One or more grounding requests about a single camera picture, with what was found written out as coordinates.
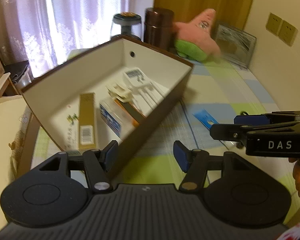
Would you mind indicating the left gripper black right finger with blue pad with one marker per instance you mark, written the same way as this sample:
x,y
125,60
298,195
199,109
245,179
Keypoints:
x,y
196,163

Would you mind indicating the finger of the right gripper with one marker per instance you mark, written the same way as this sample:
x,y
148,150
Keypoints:
x,y
267,118
230,132

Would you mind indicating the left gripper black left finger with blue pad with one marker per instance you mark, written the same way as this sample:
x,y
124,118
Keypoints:
x,y
94,163

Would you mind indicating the checkered tablecloth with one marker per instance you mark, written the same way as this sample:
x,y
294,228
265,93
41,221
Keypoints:
x,y
224,91

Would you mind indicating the gold long box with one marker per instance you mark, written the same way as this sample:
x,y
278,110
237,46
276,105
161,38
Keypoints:
x,y
87,136

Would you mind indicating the blue card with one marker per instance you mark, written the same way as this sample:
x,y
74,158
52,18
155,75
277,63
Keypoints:
x,y
207,121

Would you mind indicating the blue white small box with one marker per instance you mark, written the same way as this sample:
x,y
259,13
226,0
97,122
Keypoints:
x,y
110,118

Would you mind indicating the green printed white box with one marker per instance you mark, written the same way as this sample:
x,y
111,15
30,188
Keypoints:
x,y
71,143

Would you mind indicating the orange black box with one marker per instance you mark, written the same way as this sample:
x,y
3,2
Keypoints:
x,y
133,112

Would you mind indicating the brown white storage box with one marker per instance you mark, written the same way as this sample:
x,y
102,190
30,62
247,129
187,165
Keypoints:
x,y
54,95

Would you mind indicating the white plug adapter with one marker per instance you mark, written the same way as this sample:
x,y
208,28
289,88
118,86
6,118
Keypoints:
x,y
119,91

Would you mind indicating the white barcode package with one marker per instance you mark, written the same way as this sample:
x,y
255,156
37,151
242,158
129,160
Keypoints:
x,y
139,83

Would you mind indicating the pink starfish plush toy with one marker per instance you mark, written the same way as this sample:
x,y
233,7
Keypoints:
x,y
193,39

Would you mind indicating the black bin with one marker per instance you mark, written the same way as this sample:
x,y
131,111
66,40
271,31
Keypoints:
x,y
20,73

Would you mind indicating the brown cylindrical canister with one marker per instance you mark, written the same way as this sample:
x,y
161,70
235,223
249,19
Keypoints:
x,y
158,26

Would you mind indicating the glass jar with lid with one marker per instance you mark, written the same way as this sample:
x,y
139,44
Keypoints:
x,y
126,23

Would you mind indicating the purple lace curtain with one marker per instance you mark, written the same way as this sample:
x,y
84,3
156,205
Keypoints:
x,y
44,32

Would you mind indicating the gold wall socket right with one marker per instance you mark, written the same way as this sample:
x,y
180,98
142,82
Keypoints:
x,y
287,33

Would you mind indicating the gold wall socket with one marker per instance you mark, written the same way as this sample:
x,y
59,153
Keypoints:
x,y
274,23
287,33

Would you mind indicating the silver picture frame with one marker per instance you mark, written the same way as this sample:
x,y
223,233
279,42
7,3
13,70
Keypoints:
x,y
236,45

